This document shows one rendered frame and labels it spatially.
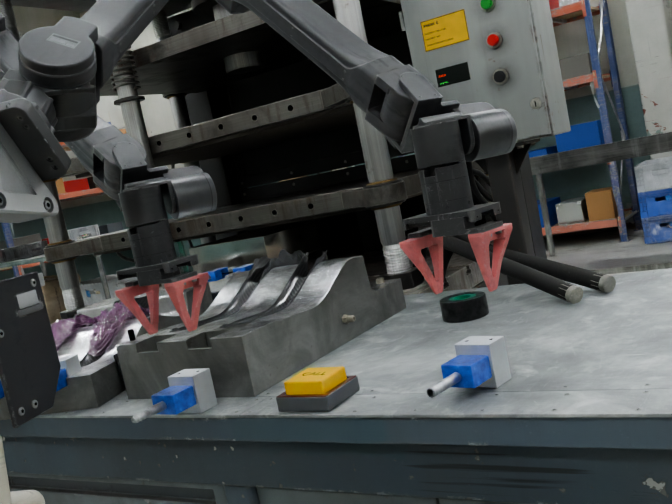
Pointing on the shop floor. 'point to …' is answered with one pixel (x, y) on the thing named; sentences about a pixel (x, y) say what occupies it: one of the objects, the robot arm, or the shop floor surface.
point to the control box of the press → (494, 82)
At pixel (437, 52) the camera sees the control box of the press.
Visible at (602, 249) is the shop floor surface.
